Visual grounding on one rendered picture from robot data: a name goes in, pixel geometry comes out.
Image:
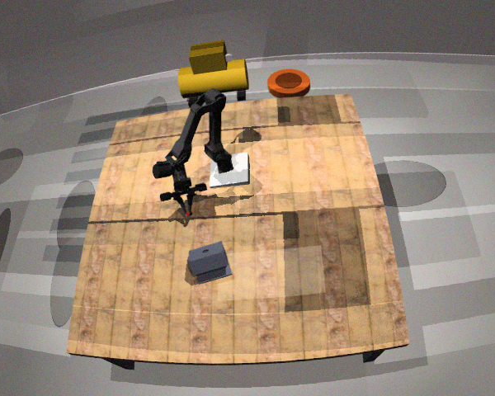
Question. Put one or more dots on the grey sloped panel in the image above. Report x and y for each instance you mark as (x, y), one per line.
(209, 263)

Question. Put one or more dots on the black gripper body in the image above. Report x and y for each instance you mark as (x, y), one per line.
(168, 195)

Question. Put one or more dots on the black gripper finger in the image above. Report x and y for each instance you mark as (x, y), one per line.
(180, 201)
(189, 201)

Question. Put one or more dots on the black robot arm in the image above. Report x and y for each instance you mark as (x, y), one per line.
(181, 150)

